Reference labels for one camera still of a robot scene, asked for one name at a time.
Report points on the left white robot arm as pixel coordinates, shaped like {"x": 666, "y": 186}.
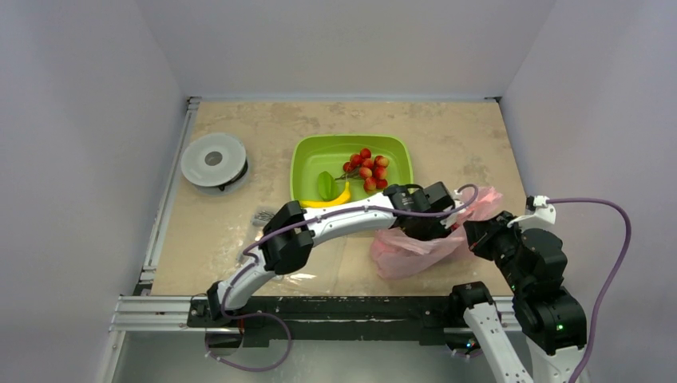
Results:
{"x": 380, "y": 211}

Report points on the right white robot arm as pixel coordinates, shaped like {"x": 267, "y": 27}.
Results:
{"x": 532, "y": 262}

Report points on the green plastic tray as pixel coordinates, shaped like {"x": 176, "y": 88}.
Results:
{"x": 327, "y": 153}

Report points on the aluminium frame rail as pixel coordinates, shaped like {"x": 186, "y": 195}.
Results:
{"x": 145, "y": 313}

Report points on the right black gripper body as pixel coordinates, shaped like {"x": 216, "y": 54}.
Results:
{"x": 477, "y": 238}

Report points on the pink plastic bag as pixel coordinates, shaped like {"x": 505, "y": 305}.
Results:
{"x": 398, "y": 256}

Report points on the grey filament spool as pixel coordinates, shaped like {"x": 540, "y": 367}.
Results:
{"x": 215, "y": 164}

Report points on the red fake cherry bunch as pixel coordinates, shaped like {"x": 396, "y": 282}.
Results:
{"x": 371, "y": 169}

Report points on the wrist white camera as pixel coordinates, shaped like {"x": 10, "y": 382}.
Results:
{"x": 539, "y": 214}
{"x": 462, "y": 210}

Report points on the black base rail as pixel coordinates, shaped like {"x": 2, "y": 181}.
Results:
{"x": 426, "y": 320}

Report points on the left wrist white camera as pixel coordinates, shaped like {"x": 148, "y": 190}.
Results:
{"x": 462, "y": 210}

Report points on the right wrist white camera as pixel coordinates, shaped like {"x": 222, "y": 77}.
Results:
{"x": 539, "y": 214}

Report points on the yellow fake banana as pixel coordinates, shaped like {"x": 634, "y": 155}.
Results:
{"x": 344, "y": 197}

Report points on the green fake fruit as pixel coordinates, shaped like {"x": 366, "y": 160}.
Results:
{"x": 327, "y": 186}

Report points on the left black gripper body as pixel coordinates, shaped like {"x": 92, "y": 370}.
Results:
{"x": 429, "y": 229}

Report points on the clear screw organizer box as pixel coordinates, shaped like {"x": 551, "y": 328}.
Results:
{"x": 300, "y": 263}

